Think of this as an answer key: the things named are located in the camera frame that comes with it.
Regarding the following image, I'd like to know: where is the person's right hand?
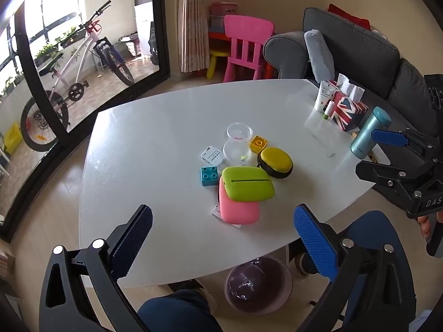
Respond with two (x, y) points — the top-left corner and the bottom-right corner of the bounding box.
(417, 214), (432, 241)

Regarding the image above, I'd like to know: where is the yellow toy brick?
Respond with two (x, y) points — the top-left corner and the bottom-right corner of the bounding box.
(250, 136), (269, 153)

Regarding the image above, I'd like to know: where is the red child table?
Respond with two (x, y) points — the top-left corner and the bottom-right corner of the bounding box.
(208, 32), (233, 54)

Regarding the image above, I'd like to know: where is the black sliding door frame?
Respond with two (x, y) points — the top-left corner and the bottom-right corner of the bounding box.
(0, 0), (172, 243)

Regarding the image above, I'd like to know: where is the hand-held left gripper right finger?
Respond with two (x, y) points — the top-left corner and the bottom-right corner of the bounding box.
(293, 203), (416, 332)

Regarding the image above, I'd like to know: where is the yellow stool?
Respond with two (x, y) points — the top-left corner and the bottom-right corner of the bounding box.
(207, 51), (231, 79)

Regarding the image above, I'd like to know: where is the clear plastic container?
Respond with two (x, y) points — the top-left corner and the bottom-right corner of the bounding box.
(223, 140), (252, 166)

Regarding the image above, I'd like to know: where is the yellow round case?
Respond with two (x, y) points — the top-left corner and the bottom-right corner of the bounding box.
(257, 147), (294, 180)

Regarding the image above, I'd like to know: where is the grey-blue pillow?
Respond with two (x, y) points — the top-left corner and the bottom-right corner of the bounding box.
(304, 29), (336, 84)

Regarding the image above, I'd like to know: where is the person's left leg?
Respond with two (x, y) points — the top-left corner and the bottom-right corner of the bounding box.
(138, 290), (222, 332)

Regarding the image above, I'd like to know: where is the person's left shoe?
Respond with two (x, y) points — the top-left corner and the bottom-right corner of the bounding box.
(168, 278), (218, 313)

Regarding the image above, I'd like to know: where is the teal thermos bottle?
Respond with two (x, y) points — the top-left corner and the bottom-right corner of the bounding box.
(350, 107), (392, 160)

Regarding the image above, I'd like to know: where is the pink storage box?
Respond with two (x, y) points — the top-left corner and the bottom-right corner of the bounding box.
(210, 2), (239, 18)

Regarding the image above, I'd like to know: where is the white bicycle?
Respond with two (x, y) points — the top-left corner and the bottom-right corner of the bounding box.
(20, 0), (112, 152)

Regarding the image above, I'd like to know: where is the person's right shoe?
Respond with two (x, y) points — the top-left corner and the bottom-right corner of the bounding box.
(294, 252), (319, 277)

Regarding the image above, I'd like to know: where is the yellow crate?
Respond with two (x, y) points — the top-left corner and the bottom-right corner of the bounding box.
(3, 122), (22, 154)

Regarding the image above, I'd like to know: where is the teal toy brick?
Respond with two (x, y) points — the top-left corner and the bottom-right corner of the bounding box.
(200, 166), (220, 187)

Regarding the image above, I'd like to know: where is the purple plastic bin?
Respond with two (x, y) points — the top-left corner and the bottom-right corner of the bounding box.
(224, 256), (293, 316)

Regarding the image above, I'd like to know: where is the grey sofa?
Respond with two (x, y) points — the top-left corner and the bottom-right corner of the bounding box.
(263, 7), (443, 167)

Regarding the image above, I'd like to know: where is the red cushion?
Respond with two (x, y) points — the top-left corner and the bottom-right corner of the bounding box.
(327, 3), (371, 30)

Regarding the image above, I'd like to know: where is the row of potted plants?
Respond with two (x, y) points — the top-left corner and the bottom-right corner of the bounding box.
(0, 26), (87, 97)

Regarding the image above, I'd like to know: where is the pink pouch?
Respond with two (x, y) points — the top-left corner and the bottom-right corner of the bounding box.
(218, 176), (261, 225)

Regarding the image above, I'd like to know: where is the white cream tube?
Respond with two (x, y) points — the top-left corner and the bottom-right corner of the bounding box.
(313, 80), (338, 113)

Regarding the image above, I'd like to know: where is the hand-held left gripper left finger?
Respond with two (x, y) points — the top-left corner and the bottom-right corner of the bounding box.
(38, 204), (153, 332)

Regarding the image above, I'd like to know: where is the striped curtain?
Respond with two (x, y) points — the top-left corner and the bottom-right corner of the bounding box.
(178, 0), (211, 73)

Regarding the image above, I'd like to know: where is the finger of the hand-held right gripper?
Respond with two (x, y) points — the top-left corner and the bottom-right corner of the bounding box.
(372, 128), (443, 162)
(356, 159), (443, 212)

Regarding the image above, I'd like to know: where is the green pouch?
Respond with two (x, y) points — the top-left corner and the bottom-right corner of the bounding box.
(221, 166), (276, 202)

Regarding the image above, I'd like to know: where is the small white box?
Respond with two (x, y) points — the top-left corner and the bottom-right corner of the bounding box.
(201, 145), (224, 166)

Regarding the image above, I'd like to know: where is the white card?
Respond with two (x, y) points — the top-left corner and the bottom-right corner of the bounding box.
(211, 205), (243, 230)

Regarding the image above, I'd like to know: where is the pink child chair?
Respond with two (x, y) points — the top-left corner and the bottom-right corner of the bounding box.
(223, 14), (275, 83)

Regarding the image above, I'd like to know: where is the person's shoe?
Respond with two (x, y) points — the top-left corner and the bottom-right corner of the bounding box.
(168, 278), (218, 313)
(294, 252), (319, 277)

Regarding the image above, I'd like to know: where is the clear plastic lid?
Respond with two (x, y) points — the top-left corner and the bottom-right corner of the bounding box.
(227, 122), (253, 142)

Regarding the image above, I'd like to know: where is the flag print tissue box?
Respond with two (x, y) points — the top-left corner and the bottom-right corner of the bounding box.
(329, 74), (368, 133)

